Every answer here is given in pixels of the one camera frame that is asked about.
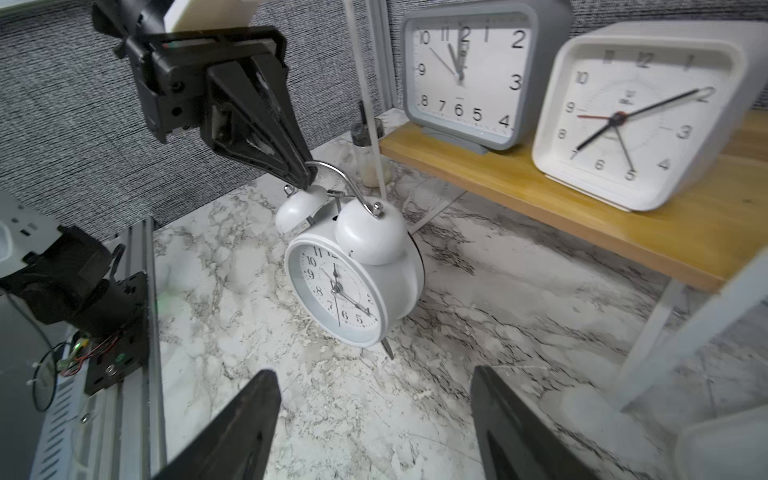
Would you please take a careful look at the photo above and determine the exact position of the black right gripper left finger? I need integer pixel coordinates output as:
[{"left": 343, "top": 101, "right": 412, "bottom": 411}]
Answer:
[{"left": 155, "top": 369, "right": 281, "bottom": 479}]

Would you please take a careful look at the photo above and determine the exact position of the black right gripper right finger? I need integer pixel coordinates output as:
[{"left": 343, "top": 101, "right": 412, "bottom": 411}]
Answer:
[{"left": 470, "top": 366, "right": 597, "bottom": 479}]

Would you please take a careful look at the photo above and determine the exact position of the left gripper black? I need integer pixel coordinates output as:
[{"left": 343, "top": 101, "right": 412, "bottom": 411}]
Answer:
[{"left": 124, "top": 26, "right": 316, "bottom": 190}]

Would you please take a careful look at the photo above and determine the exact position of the white twin bell alarm clock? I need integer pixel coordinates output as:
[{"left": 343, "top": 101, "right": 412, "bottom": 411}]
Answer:
[{"left": 275, "top": 160, "right": 425, "bottom": 354}]

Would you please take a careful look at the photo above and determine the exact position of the grey rectangular alarm clock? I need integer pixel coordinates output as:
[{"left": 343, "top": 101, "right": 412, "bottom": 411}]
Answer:
[{"left": 402, "top": 1, "right": 572, "bottom": 154}]

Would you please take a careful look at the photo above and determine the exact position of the small white square alarm clock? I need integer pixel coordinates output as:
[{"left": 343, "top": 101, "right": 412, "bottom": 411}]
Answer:
[{"left": 532, "top": 20, "right": 767, "bottom": 211}]

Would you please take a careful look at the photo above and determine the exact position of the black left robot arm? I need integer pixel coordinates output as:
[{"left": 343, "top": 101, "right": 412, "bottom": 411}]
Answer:
[{"left": 92, "top": 1, "right": 317, "bottom": 190}]

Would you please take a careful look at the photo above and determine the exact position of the white and wood shelf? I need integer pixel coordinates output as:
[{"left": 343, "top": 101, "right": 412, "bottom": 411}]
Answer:
[{"left": 381, "top": 110, "right": 767, "bottom": 409}]

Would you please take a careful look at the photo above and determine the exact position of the white cutting board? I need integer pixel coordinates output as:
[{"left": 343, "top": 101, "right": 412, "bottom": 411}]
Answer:
[{"left": 673, "top": 405, "right": 767, "bottom": 479}]

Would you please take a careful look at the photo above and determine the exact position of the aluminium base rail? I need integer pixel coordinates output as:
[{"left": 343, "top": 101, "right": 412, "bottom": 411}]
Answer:
[{"left": 23, "top": 215, "right": 169, "bottom": 480}]

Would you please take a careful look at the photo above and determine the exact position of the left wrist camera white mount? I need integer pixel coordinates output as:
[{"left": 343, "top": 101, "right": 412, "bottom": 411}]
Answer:
[{"left": 163, "top": 0, "right": 263, "bottom": 33}]

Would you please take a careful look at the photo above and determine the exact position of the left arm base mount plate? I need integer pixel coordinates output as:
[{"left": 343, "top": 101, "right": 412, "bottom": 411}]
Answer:
[{"left": 84, "top": 271, "right": 150, "bottom": 396}]

